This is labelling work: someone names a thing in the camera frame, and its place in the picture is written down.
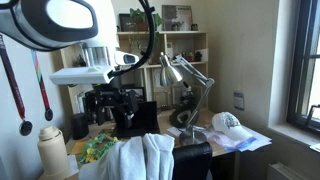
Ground light wooden shelf unit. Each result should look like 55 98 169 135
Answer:
57 30 209 126

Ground white radiator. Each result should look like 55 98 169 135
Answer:
266 162 320 180

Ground black microscope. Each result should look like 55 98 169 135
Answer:
179 80 196 111

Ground grey framed picture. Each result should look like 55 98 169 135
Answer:
161 4 194 32

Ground white cloth towel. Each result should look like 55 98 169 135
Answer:
78 133 176 180

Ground small shelf figurines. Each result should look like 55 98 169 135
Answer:
181 50 203 63

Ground black photo frame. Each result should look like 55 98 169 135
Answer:
131 87 146 102

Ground black laptop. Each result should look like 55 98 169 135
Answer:
111 100 162 139

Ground stack of white papers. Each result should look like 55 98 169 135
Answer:
166 123 273 153

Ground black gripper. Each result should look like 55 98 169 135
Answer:
84 85 139 130

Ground black window crank handle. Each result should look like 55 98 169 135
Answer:
304 103 320 128

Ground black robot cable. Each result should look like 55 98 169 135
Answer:
108 0 156 80

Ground wall label plate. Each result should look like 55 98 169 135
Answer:
233 91 245 111

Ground medal with dark red ribbon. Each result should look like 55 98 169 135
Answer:
0 33 34 137

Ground medal with multicolour ribbon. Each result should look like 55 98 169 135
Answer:
30 49 54 122

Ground white printed baseball cap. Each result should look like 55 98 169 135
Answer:
211 111 253 142

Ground yellow paper envelope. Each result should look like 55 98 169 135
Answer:
70 139 88 155

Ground green potted plant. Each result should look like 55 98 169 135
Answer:
128 7 164 61

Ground black leather chair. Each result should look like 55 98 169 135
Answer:
172 141 214 180

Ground silver desk lamp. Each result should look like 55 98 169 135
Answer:
159 51 216 147

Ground green yellow fleece garland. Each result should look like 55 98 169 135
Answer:
78 133 120 164

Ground black cylinder speaker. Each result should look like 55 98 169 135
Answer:
70 112 90 140

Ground cream water bottle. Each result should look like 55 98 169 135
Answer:
37 125 72 180

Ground white printed card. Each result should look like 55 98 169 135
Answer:
66 154 80 176

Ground small dark framed picture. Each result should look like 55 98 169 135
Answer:
118 13 139 32

